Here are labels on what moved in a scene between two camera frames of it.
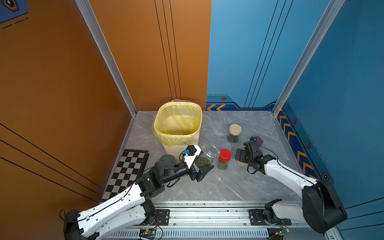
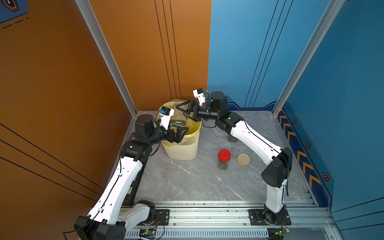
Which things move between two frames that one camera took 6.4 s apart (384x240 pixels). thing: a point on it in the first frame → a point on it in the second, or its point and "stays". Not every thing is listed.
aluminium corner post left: x=88 y=11 stays
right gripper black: x=242 y=152 → x=194 y=107
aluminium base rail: x=218 y=221 stays
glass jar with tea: x=208 y=155 → x=179 y=118
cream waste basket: x=177 y=126 stays
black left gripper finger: x=203 y=172 → x=179 y=136
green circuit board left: x=147 y=233 stays
